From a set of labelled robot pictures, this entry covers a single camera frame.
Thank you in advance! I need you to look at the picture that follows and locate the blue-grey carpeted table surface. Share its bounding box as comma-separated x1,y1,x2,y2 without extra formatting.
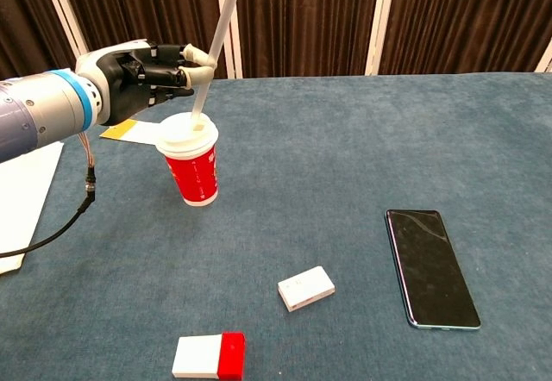
0,72,552,381

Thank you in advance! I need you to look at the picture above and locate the orange white bookmark with tassel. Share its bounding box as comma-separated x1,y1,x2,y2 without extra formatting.
99,118,167,146

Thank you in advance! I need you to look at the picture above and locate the small white box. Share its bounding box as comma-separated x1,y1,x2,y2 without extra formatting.
277,265,336,313

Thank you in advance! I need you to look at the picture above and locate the black smartphone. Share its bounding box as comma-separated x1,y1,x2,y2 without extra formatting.
385,209,482,331

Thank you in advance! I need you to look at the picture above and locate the white partition frame post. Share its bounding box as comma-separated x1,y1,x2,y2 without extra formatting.
214,0,243,79
534,38,552,74
365,0,398,76
37,0,101,84

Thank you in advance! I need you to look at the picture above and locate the transparent plastic straw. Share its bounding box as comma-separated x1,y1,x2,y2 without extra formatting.
189,0,247,131

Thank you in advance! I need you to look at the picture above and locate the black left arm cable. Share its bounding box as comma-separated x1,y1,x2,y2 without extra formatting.
0,133,97,259

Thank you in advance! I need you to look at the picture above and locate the dark brown curtain panel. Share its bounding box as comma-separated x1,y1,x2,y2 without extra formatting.
379,0,552,75
236,0,383,79
58,0,229,84
0,0,85,91

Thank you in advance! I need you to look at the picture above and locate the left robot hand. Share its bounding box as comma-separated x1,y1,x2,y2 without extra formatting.
75,40,216,127

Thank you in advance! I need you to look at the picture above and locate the red paper cup white lid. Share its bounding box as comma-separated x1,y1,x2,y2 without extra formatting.
155,112,220,208

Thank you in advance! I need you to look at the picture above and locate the stack of white paper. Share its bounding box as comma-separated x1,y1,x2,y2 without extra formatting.
0,141,65,275

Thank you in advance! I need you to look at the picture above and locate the white and red block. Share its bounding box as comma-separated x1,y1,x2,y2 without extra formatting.
171,332,247,381

